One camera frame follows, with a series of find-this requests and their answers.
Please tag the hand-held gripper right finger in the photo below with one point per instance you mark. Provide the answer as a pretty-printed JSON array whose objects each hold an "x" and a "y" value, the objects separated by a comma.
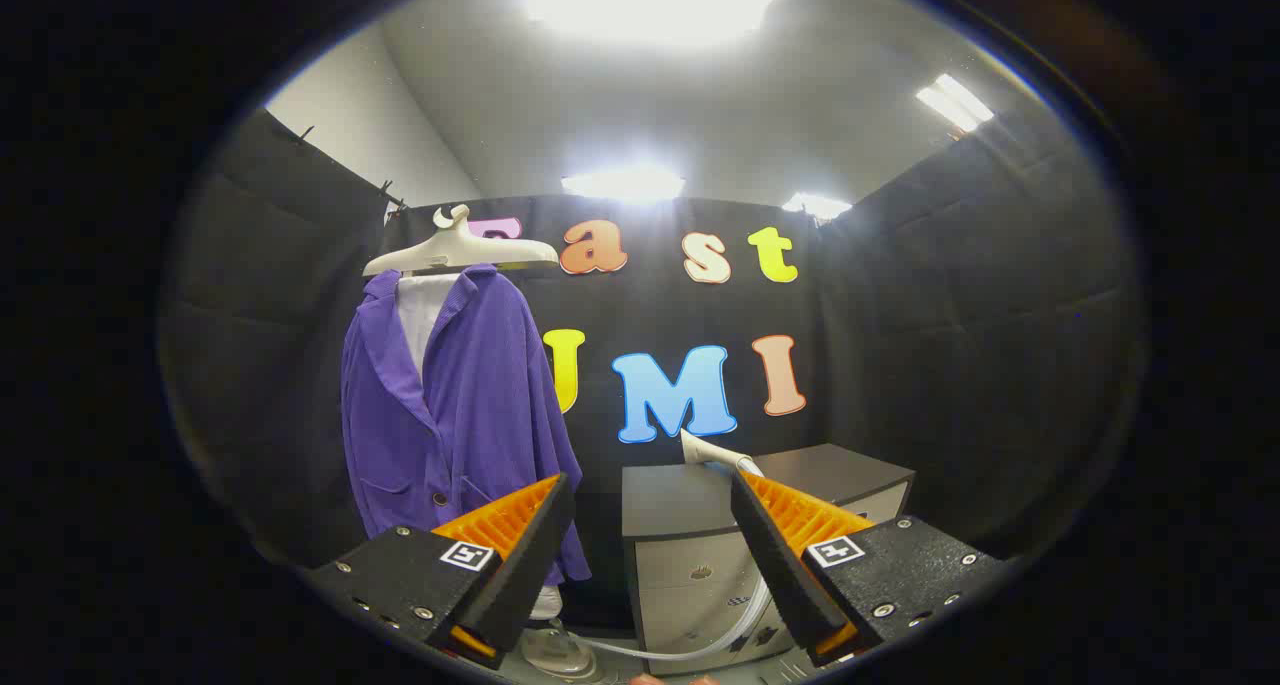
[{"x": 780, "y": 555}]

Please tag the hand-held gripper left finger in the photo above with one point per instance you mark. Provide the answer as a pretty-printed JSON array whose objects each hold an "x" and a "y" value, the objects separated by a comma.
[{"x": 525, "y": 555}]

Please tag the white garment steamer base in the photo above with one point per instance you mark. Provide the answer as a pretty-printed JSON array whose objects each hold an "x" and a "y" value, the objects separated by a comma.
[{"x": 555, "y": 653}]

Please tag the purple button jacket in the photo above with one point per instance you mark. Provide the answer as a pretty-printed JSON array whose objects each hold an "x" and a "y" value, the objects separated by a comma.
[{"x": 480, "y": 405}]

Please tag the white plastic clothes hanger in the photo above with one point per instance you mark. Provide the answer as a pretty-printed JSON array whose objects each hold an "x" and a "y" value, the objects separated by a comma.
[{"x": 450, "y": 253}]

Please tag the grey drawer cabinet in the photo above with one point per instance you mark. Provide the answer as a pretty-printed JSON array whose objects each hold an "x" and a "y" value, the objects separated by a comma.
[{"x": 680, "y": 565}]

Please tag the white ironing form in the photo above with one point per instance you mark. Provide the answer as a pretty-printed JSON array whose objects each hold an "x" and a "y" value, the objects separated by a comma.
[{"x": 420, "y": 315}]

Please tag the large ceiling light panel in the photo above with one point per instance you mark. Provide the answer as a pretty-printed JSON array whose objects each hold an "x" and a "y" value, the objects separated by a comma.
[{"x": 650, "y": 0}]

